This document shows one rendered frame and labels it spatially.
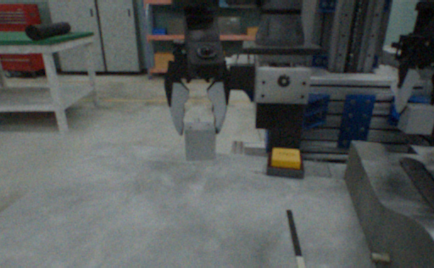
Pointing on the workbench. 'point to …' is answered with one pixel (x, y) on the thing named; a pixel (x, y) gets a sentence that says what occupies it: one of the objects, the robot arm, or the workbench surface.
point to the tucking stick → (295, 239)
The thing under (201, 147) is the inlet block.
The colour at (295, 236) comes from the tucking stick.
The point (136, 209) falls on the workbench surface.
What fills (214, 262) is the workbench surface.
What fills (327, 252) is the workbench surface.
